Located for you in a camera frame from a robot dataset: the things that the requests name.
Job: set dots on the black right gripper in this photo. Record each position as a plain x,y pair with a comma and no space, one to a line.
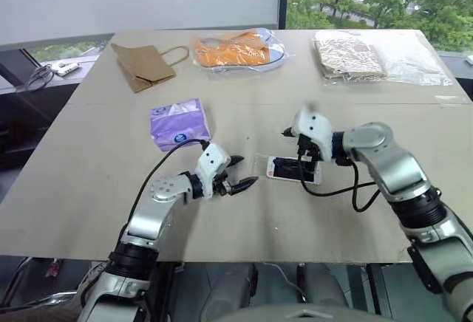
308,148

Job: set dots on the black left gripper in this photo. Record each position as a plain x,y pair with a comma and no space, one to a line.
224,181

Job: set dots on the white smartphone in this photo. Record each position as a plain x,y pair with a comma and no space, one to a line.
284,170

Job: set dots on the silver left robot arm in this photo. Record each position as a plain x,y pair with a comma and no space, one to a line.
148,218

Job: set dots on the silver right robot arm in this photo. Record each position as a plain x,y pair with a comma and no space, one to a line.
399,174

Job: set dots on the clear plastic phone case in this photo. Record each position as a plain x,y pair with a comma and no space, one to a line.
260,163

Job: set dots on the purple tissue pack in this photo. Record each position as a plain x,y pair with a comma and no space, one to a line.
181,124

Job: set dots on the patterned beige cloth in bag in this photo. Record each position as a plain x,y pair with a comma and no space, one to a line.
349,56

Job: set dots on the orange item in plastic bag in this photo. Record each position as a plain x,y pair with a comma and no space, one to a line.
233,50

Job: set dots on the brown paper bag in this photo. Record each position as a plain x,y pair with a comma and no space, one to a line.
144,67

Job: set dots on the clear crinkled plastic bag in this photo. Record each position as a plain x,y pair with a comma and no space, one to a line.
417,63

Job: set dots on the grey robot torso top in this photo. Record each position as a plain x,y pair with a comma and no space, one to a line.
303,314

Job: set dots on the clear tape strip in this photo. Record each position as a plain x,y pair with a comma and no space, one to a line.
448,100

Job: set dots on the white power strip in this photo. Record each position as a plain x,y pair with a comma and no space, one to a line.
67,68

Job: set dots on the pink wrapper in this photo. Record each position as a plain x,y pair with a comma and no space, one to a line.
53,268

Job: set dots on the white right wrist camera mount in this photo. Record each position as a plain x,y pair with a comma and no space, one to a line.
314,124

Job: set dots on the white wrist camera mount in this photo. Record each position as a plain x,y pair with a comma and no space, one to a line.
314,124
211,159

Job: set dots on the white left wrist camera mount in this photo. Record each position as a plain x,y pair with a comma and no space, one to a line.
211,159

